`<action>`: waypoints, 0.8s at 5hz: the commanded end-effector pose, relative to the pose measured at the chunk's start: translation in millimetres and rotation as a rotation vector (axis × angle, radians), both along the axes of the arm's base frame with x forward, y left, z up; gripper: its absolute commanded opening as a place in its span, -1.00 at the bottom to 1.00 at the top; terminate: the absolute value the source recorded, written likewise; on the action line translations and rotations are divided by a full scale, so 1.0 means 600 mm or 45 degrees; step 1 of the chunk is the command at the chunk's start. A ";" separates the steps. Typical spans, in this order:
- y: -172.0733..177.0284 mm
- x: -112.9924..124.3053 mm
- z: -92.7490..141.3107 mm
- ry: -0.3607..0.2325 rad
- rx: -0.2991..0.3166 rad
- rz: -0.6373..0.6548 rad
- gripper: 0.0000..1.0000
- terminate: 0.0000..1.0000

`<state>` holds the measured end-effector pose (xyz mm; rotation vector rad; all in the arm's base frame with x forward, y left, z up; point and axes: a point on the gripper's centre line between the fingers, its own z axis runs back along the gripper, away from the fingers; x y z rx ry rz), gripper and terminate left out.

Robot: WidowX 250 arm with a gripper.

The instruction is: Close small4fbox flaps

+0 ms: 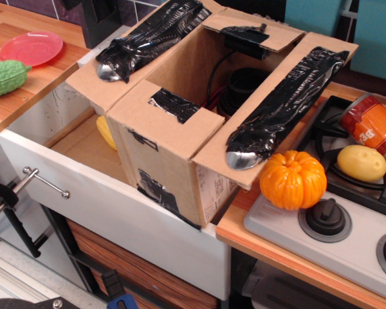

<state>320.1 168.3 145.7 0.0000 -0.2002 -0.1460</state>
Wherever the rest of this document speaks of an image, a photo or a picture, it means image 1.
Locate cardboard box with taped flaps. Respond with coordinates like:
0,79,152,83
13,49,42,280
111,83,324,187
67,1,357,227

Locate metal spoon taped right flap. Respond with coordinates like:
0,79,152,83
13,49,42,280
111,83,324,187
226,151,263,171

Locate metal spoon taped flap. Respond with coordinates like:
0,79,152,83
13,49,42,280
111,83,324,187
226,151,263,171
96,64,122,82

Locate black round device inside box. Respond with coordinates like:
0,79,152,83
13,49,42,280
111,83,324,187
217,68,270,117

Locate yellow toy item in sink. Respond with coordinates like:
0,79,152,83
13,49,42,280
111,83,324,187
96,116,117,151

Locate orange toy pumpkin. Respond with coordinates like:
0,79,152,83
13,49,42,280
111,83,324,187
259,150,327,211

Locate metal spoon taped left flap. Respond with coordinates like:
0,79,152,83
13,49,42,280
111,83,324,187
96,64,122,82

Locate white toy sink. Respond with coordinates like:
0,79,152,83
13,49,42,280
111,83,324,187
0,48,232,301

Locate yellow toy potato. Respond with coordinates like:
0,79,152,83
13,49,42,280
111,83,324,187
337,145,386,182

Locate grey toy stove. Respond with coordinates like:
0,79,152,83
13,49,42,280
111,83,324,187
244,96,386,298

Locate red orange toy can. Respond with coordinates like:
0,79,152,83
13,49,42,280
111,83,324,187
339,93,386,157

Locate pink plastic plate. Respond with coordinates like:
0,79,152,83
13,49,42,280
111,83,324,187
0,32,64,67

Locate black metal clamp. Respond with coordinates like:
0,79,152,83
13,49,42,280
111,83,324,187
0,167,71,258

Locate green toy gourd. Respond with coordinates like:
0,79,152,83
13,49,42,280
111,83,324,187
0,60,32,96

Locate black cable inside box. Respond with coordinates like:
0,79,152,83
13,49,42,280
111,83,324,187
206,48,236,107

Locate blue black clamp handle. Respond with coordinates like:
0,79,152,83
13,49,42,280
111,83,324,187
101,270,138,309

